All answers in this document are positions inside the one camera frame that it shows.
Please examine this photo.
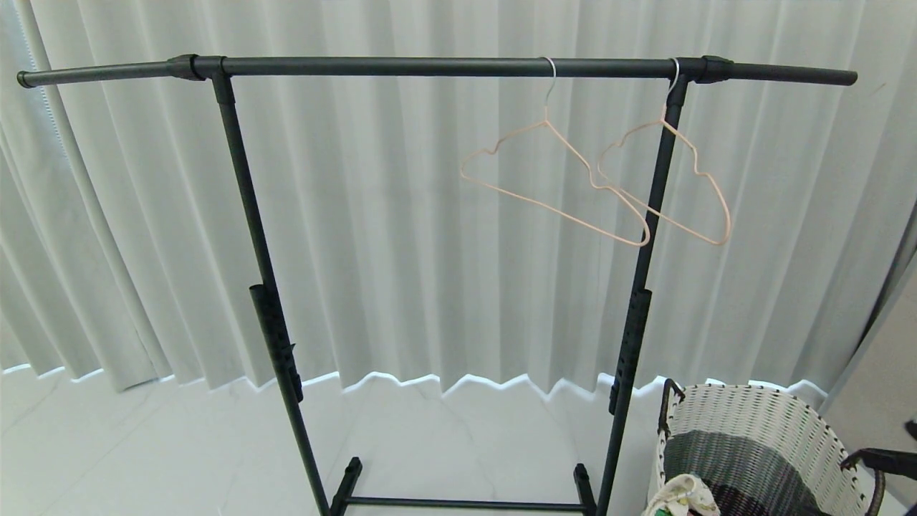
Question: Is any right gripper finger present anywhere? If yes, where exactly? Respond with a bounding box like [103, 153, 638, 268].
[840, 448, 917, 481]

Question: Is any pink clothes hanger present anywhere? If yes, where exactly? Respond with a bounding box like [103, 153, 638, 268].
[596, 57, 732, 247]
[459, 56, 651, 249]

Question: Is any white laundry basket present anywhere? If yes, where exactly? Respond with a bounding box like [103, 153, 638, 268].
[645, 378, 889, 516]

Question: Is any heap of clothes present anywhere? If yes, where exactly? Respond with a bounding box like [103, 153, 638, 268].
[640, 473, 721, 516]

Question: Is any black clothes rack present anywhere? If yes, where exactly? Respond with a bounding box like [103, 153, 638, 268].
[16, 54, 859, 516]

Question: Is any white curtain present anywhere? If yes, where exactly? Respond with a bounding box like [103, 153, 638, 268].
[0, 0, 917, 395]

